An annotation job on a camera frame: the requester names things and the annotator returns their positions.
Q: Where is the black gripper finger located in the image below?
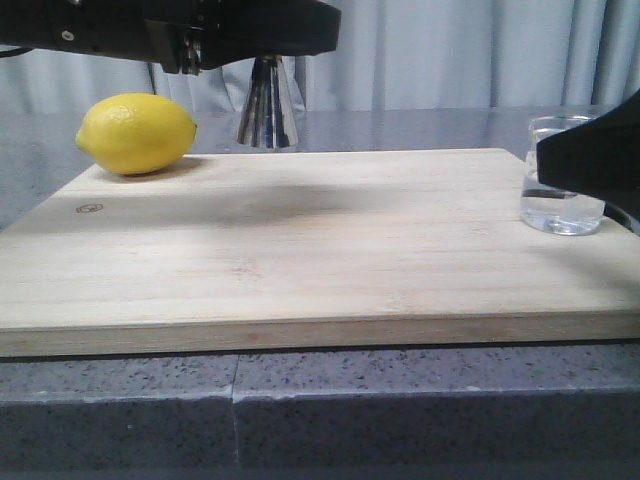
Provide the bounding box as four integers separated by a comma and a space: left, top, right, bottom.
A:
200, 1, 341, 70
536, 93, 639, 220

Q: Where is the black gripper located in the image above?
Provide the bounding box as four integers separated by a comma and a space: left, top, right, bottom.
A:
1, 0, 220, 74

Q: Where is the light wooden cutting board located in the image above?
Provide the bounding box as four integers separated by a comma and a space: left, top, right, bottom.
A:
1, 149, 639, 357

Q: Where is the clear glass beaker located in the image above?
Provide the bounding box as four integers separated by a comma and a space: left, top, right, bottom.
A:
520, 115, 605, 236

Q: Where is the yellow lemon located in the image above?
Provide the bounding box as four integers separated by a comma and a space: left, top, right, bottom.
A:
75, 93, 197, 175

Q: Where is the grey pleated curtain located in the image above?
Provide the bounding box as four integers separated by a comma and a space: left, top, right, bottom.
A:
1, 1, 639, 114

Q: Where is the stainless steel double jigger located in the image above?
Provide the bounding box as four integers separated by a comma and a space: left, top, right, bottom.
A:
236, 55, 298, 149

